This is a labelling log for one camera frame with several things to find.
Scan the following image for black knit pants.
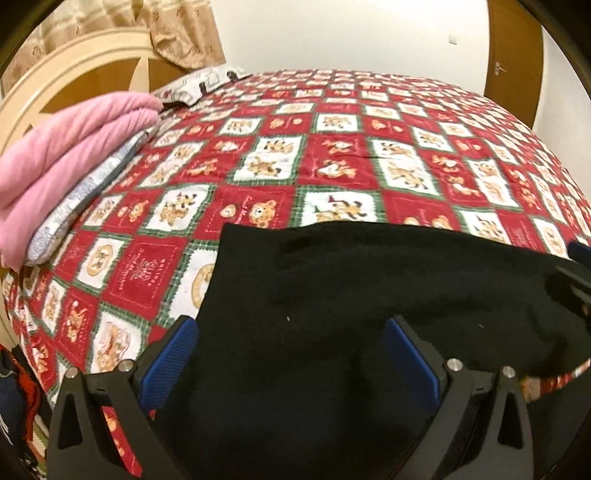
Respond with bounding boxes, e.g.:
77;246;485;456
155;222;590;479

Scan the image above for dark clothes pile beside bed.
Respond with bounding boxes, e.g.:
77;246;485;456
1;346;47;479

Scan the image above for brown wooden door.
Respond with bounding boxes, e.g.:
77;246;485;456
485;0;544;127

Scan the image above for pink folded blanket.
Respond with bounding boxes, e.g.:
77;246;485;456
1;91;163;270

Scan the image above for red patchwork bear bedspread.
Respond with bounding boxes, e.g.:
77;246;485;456
2;68;591;478

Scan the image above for grey patterned pillow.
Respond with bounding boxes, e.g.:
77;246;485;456
152;63;250;106

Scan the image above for cream wooden headboard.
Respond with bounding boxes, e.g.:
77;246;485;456
1;28;185;150

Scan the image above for beige patterned curtain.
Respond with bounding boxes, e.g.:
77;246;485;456
1;0;225;93

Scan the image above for silver door handle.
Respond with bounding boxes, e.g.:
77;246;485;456
494;62;507;76

